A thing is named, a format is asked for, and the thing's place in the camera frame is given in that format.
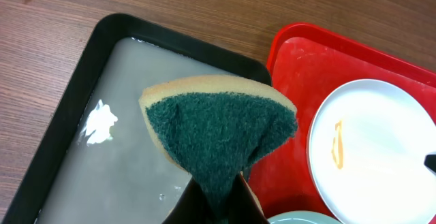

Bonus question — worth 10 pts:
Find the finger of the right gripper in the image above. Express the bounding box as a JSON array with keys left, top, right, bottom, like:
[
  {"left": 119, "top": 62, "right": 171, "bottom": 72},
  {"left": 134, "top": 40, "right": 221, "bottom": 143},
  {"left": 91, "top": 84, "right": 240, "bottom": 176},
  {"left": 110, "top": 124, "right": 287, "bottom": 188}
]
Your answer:
[{"left": 424, "top": 153, "right": 436, "bottom": 174}]

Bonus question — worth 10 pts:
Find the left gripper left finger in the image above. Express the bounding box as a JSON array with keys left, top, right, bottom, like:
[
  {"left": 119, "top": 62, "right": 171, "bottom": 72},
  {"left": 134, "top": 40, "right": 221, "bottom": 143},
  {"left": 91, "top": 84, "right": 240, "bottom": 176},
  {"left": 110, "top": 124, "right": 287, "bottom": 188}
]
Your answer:
[{"left": 162, "top": 179, "right": 211, "bottom": 224}]

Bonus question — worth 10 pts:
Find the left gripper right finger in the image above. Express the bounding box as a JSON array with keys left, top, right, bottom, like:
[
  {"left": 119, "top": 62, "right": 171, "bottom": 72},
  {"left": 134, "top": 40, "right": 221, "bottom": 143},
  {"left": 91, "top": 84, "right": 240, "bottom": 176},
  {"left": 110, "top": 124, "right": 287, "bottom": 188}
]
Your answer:
[{"left": 227, "top": 173, "right": 269, "bottom": 224}]

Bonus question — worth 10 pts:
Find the mint green plate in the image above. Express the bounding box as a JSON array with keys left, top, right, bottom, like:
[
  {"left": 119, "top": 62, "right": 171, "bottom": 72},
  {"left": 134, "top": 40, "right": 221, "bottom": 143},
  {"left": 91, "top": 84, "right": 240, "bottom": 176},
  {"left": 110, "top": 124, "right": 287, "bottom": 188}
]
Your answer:
[{"left": 268, "top": 210, "right": 341, "bottom": 224}]

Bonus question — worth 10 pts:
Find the white plate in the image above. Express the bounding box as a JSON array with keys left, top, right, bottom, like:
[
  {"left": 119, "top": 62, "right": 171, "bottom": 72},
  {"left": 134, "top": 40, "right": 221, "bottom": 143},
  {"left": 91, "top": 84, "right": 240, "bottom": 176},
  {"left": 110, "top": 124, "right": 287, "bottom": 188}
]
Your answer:
[{"left": 307, "top": 79, "right": 435, "bottom": 223}]

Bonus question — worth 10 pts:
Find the green yellow sponge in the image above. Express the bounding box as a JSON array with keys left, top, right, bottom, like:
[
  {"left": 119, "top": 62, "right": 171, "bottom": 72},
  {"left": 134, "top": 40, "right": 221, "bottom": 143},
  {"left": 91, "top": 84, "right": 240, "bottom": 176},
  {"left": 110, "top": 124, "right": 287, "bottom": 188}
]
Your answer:
[{"left": 139, "top": 75, "right": 298, "bottom": 223}]

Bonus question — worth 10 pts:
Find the black tray with water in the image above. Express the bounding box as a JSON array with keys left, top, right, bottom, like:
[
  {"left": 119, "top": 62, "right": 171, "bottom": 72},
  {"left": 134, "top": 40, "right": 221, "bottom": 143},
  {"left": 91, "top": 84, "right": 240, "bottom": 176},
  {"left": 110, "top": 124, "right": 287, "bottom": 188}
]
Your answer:
[{"left": 4, "top": 14, "right": 271, "bottom": 223}]

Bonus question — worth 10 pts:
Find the red plastic tray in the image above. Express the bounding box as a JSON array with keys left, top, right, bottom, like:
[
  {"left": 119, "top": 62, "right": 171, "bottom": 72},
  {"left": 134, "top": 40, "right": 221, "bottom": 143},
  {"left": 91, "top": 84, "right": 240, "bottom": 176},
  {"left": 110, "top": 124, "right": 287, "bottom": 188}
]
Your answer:
[{"left": 249, "top": 23, "right": 435, "bottom": 218}]

